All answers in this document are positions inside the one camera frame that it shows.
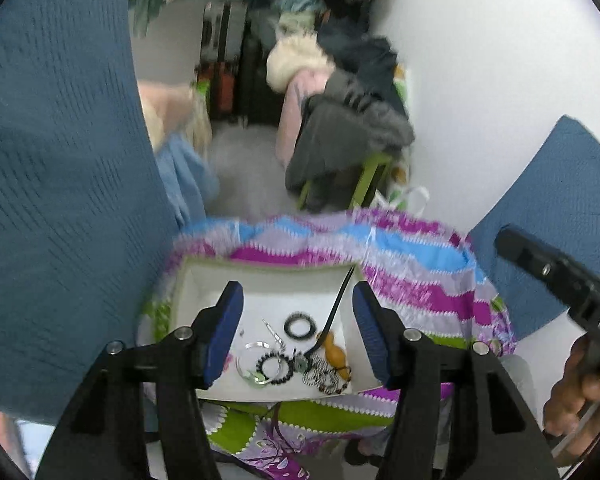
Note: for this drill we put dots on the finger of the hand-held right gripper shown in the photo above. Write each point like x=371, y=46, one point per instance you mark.
x=535, y=265

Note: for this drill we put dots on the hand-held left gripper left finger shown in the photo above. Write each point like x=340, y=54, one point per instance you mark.
x=222, y=335

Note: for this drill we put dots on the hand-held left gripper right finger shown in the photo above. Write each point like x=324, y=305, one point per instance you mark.
x=372, y=335

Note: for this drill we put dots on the orange gourd pendant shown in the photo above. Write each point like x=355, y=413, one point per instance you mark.
x=334, y=347

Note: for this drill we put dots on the black hair stick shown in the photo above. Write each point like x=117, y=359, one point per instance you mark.
x=337, y=300

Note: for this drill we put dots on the white cardboard box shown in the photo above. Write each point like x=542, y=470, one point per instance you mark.
x=265, y=305

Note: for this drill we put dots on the black patterned bangle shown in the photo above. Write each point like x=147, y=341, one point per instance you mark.
x=330, y=385

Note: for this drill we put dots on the small green round charm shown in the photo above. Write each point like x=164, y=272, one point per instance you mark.
x=298, y=361

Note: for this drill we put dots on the person's right hand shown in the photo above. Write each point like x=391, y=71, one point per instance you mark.
x=575, y=400

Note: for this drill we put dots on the colourful striped floral cloth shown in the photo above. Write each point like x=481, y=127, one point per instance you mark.
x=420, y=280

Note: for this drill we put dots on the blue textured blanket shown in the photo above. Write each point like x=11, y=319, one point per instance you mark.
x=55, y=160
x=555, y=195

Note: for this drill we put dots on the floral white bag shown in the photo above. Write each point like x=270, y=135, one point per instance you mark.
x=405, y=180

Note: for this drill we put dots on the light blue cloth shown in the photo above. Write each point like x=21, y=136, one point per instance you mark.
x=185, y=175

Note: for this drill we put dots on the green chair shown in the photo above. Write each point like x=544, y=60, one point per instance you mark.
x=370, y=170

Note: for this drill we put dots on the grey fleece coat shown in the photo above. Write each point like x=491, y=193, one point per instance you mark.
x=340, y=135

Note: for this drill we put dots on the pink garment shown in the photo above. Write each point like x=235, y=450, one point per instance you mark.
x=292, y=115

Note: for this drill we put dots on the pink pillow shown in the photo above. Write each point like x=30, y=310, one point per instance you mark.
x=162, y=105

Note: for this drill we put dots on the orange basket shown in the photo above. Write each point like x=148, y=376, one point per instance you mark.
x=225, y=87

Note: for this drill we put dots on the black suitcase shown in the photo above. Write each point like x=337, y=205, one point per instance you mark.
x=255, y=70

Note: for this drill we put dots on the pile of dark clothes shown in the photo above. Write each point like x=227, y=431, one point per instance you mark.
x=360, y=55

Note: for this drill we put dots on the cream fluffy garment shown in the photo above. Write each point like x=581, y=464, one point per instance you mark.
x=295, y=60

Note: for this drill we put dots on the grey suitcase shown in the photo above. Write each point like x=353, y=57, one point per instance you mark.
x=220, y=30

